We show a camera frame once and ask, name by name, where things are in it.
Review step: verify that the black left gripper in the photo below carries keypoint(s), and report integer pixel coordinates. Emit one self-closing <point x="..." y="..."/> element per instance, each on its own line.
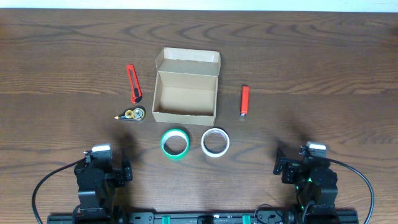
<point x="125" y="171"/>

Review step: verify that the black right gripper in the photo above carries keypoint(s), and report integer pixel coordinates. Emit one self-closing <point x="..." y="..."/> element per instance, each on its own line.
<point x="281" y="166"/>

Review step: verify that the black yellow correction tape dispenser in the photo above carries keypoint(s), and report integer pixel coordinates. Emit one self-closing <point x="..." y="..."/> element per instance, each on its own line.
<point x="132" y="114"/>

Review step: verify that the white tape roll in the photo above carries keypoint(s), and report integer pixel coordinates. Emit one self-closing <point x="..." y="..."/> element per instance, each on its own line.
<point x="215" y="142"/>

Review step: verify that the red utility knife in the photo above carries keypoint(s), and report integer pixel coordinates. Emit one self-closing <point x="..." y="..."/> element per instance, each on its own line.
<point x="136" y="94"/>

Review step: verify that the red lighter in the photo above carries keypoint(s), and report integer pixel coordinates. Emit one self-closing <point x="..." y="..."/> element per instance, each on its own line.
<point x="244" y="100"/>

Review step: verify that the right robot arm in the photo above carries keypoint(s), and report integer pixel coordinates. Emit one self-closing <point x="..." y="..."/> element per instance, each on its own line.
<point x="315" y="184"/>

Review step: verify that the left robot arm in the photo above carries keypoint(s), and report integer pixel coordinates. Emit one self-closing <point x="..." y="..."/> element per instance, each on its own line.
<point x="97" y="181"/>

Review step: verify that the green tape roll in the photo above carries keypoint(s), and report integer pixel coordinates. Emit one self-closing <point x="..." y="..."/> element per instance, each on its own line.
<point x="175" y="144"/>

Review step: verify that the open cardboard box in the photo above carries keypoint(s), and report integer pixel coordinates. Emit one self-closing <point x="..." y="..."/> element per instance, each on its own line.
<point x="186" y="86"/>

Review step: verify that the black mounting rail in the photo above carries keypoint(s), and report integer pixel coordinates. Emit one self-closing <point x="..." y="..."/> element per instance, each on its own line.
<point x="262" y="216"/>

